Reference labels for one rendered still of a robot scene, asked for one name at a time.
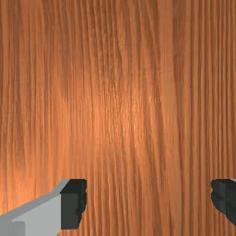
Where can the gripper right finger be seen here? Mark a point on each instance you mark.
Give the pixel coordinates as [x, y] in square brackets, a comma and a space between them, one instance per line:
[226, 196]

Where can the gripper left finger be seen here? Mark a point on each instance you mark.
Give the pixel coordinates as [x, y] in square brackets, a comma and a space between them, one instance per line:
[46, 212]

